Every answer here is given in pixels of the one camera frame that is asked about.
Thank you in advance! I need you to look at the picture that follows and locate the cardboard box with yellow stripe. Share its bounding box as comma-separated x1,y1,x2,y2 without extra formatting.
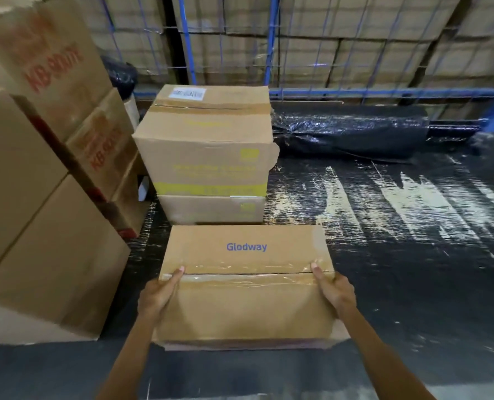
132,84,280,199
157,194,268,226

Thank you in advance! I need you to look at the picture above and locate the person's left forearm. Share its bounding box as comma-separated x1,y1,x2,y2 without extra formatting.
96,308,164,400

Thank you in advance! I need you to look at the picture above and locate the person's left hand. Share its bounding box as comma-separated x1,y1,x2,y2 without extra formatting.
137,265,186,319

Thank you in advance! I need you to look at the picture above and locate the wall of wrapped stacked cartons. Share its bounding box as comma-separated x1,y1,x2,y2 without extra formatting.
76,0,494,121

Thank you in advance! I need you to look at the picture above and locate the blue metal cage frame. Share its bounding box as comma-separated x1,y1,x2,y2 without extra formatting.
96,0,494,134

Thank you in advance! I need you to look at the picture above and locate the person's right hand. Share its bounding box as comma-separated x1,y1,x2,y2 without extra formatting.
310,262,358,319

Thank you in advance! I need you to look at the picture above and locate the person's right forearm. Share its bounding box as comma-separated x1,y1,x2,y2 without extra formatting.
338,306,438,400

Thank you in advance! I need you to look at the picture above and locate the black steel post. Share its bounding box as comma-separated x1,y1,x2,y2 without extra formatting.
162,0,182,86

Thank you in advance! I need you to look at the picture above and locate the pink striped Glodway box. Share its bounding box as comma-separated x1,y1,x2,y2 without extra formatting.
153,224,351,351

